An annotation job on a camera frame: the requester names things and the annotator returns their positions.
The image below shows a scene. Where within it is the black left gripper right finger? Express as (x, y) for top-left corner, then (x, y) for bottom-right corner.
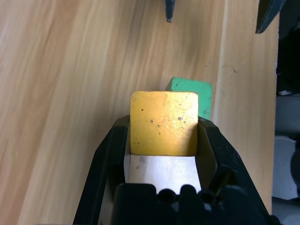
(197, 116), (272, 218)

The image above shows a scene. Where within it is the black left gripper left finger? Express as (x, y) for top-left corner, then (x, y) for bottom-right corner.
(72, 114), (131, 225)

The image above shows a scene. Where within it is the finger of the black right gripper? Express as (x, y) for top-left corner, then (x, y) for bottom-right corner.
(164, 0), (177, 23)
(255, 0), (287, 34)

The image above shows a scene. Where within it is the yellow wooden block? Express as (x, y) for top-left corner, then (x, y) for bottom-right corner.
(124, 90), (203, 195)

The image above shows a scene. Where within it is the green wooden block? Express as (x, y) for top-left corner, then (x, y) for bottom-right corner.
(165, 76), (213, 120)

